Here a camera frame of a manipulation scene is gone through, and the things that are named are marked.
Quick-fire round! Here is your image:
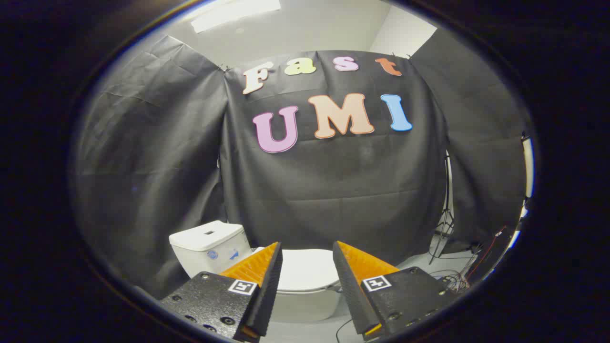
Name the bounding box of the black floor cable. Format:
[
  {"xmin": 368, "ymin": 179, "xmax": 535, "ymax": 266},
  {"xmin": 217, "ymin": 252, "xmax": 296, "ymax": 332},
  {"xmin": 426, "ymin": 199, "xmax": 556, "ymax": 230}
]
[{"xmin": 335, "ymin": 318, "xmax": 354, "ymax": 343}]

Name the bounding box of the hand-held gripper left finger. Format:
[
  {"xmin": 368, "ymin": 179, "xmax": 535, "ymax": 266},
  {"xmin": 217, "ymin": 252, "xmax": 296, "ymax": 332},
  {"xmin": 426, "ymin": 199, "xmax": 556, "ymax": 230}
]
[{"xmin": 160, "ymin": 242, "xmax": 283, "ymax": 343}]

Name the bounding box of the white toilet lid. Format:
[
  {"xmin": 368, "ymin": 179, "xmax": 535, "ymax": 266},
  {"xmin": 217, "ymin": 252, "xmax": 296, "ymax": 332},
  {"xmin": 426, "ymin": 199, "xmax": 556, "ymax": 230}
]
[{"xmin": 260, "ymin": 248, "xmax": 342, "ymax": 292}]

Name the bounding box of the black backdrop cloth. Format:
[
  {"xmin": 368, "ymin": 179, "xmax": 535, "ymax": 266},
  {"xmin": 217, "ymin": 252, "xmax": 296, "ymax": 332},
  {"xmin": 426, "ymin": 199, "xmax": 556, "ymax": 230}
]
[
  {"xmin": 71, "ymin": 34, "xmax": 228, "ymax": 298},
  {"xmin": 411, "ymin": 26, "xmax": 532, "ymax": 253},
  {"xmin": 219, "ymin": 50, "xmax": 448, "ymax": 265}
]

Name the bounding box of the tangle of floor cables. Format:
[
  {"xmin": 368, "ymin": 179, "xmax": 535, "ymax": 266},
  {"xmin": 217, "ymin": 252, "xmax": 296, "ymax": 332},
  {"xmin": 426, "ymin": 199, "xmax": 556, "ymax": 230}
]
[{"xmin": 429, "ymin": 226, "xmax": 507, "ymax": 293}]

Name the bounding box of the white toilet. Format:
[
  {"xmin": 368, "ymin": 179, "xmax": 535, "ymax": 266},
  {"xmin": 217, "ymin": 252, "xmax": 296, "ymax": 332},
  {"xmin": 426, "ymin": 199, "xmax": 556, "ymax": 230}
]
[{"xmin": 169, "ymin": 220, "xmax": 344, "ymax": 324}]

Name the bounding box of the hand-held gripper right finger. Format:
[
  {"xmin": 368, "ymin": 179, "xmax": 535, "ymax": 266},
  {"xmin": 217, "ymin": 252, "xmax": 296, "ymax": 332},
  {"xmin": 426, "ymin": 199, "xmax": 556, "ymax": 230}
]
[{"xmin": 332, "ymin": 241, "xmax": 458, "ymax": 340}]

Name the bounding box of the black tripod stand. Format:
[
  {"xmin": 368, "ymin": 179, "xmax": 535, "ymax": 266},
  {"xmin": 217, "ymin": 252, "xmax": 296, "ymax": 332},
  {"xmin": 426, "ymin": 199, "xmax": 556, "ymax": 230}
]
[{"xmin": 429, "ymin": 152, "xmax": 454, "ymax": 265}]

